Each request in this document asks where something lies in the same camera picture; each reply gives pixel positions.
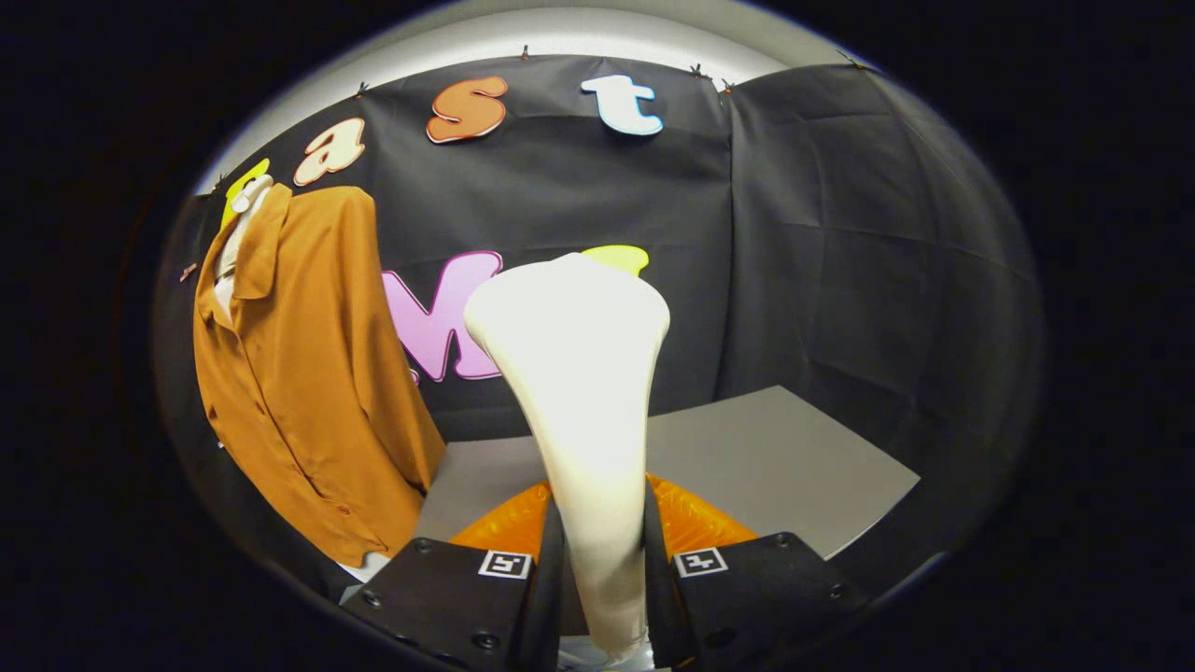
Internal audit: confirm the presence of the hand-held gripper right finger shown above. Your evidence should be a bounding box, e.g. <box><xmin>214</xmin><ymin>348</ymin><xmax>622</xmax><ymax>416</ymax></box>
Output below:
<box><xmin>642</xmin><ymin>473</ymin><xmax>869</xmax><ymax>671</ymax></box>

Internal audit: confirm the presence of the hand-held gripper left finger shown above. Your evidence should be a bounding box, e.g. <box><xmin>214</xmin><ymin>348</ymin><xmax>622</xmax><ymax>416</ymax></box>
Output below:
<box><xmin>339</xmin><ymin>479</ymin><xmax>568</xmax><ymax>672</ymax></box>

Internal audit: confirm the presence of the white garment steamer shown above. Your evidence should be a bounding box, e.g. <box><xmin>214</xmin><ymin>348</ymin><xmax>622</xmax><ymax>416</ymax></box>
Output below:
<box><xmin>463</xmin><ymin>252</ymin><xmax>671</xmax><ymax>665</ymax></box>

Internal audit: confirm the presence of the orange-brown button shirt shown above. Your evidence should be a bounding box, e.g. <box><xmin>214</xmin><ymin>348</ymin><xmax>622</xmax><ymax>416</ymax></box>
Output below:
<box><xmin>193</xmin><ymin>184</ymin><xmax>447</xmax><ymax>568</ymax></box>

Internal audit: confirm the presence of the black backdrop cloth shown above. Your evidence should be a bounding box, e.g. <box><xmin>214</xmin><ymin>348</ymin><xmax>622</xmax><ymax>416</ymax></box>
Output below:
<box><xmin>154</xmin><ymin>54</ymin><xmax>1045</xmax><ymax>598</ymax></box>

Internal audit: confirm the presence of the white mannequin torso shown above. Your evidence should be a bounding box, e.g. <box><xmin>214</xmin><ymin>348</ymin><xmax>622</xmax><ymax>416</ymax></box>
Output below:
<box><xmin>213</xmin><ymin>175</ymin><xmax>393</xmax><ymax>584</ymax></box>

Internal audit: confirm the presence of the row of black cloth clips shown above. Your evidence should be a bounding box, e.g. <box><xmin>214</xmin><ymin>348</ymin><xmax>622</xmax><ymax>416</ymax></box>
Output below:
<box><xmin>213</xmin><ymin>44</ymin><xmax>865</xmax><ymax>192</ymax></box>

